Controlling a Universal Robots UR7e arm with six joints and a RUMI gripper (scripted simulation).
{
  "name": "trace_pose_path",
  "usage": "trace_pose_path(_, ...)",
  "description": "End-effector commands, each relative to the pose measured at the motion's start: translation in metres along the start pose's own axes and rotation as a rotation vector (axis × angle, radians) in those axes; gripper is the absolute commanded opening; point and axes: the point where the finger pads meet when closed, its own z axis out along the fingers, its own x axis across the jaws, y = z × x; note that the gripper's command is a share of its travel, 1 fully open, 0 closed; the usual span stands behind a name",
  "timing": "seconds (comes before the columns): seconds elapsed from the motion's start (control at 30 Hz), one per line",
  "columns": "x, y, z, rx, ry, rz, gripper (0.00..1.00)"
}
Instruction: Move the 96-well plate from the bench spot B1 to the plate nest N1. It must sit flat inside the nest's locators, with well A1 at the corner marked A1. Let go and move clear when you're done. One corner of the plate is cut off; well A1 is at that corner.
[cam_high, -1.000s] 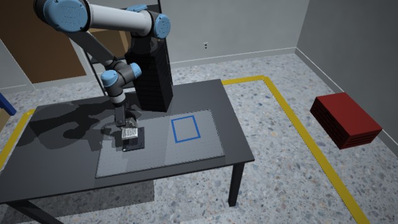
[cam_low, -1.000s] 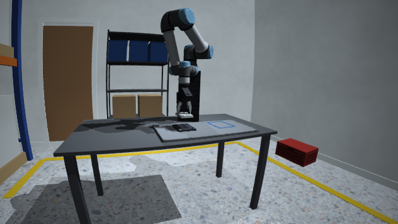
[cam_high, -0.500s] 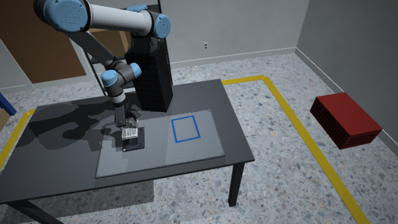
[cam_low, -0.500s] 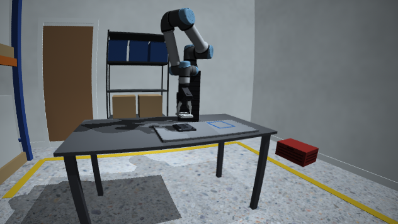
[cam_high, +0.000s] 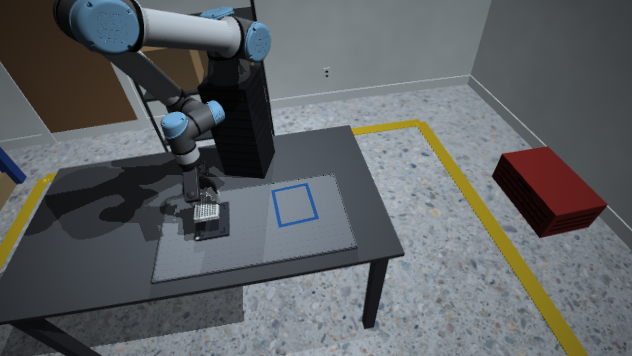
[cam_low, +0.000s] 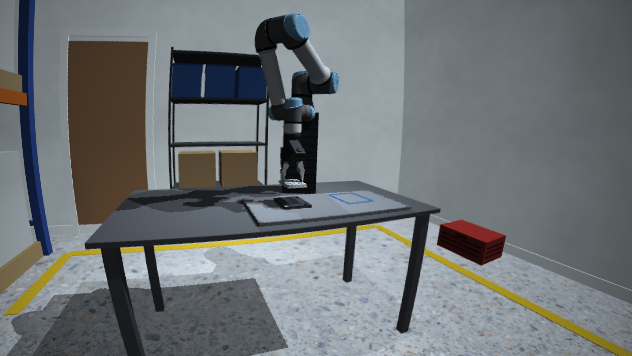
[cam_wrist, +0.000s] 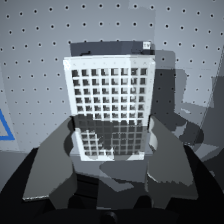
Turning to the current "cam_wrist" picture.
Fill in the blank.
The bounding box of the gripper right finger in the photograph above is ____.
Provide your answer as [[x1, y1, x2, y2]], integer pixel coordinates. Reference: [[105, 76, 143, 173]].
[[144, 114, 224, 224]]

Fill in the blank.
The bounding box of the blue tape rectangle outline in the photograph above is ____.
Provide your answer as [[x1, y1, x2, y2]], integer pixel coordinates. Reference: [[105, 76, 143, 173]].
[[0, 109, 15, 140]]

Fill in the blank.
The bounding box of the white well plate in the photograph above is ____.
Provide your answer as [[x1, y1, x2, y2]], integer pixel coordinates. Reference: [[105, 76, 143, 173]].
[[63, 55, 156, 161]]

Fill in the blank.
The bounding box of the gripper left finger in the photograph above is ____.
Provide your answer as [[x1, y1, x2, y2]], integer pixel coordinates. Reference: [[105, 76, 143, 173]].
[[0, 116, 78, 224]]

